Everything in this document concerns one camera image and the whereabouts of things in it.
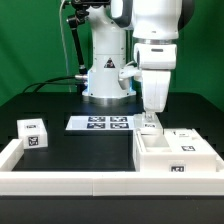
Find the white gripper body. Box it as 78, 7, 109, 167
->
134, 43, 177, 113

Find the white cabinet body box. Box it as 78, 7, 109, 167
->
133, 129, 217, 172

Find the white cabinet door panel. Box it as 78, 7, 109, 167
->
164, 129, 214, 155

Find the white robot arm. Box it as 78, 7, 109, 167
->
83, 0, 195, 120

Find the white fiducial marker sheet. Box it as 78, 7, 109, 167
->
66, 116, 134, 131

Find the small white cube part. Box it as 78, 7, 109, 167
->
17, 118, 48, 149

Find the black cable bundle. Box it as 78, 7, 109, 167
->
22, 75, 88, 94

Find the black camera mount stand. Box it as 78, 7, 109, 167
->
67, 0, 111, 94

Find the white hanging cable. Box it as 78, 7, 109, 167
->
58, 0, 73, 94

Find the white U-shaped border frame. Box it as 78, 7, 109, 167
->
0, 139, 224, 196

